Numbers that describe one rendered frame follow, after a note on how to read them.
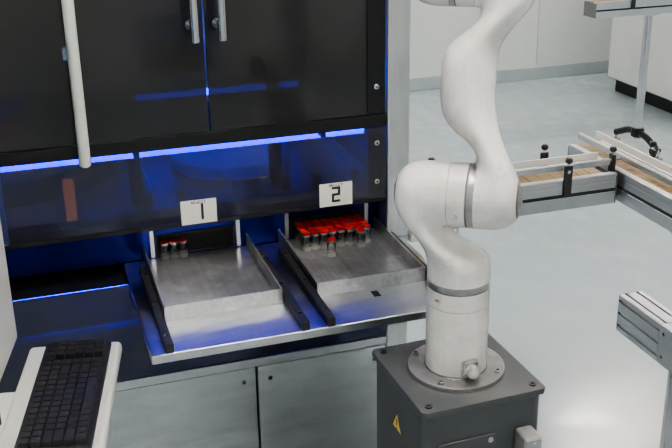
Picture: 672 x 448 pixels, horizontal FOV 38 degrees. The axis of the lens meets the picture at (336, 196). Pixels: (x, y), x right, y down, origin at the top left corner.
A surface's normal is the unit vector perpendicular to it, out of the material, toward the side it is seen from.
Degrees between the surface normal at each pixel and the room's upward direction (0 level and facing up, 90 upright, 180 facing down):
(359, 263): 0
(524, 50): 90
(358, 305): 0
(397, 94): 90
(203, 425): 90
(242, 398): 90
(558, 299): 0
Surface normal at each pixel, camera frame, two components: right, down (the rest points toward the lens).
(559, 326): -0.01, -0.94
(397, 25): 0.31, 0.33
